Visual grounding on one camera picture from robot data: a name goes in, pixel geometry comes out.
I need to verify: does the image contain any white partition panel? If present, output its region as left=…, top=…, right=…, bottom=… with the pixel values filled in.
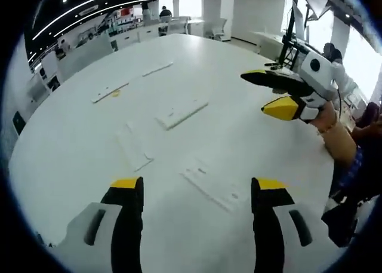
left=56, top=33, right=113, bottom=83

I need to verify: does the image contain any thick white socket holder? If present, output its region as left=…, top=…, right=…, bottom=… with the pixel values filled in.
left=154, top=99, right=210, bottom=131

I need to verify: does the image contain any narrow white socket holder cover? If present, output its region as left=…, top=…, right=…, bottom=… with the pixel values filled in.
left=115, top=121, right=155, bottom=173

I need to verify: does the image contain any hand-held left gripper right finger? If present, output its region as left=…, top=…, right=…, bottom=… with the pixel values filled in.
left=249, top=176, right=341, bottom=273

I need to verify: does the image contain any curved ceiling light strip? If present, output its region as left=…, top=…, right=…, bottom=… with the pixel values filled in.
left=31, top=0, right=186, bottom=41

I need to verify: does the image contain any white square pillar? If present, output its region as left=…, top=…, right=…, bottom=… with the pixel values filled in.
left=233, top=0, right=285, bottom=44

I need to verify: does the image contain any long white socket holder strip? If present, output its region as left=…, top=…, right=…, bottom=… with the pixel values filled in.
left=90, top=62, right=174, bottom=104

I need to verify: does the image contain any person's right hand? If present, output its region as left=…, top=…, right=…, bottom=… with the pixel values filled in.
left=309, top=101, right=341, bottom=135

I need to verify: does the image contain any white office chair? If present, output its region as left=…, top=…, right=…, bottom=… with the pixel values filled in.
left=205, top=17, right=228, bottom=41

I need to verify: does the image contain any black light stand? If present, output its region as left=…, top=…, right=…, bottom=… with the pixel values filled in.
left=279, top=0, right=303, bottom=71

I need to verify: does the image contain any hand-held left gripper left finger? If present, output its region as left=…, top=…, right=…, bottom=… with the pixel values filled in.
left=47, top=176, right=144, bottom=273

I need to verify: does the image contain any white softbox reflector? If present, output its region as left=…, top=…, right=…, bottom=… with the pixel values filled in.
left=293, top=0, right=332, bottom=20

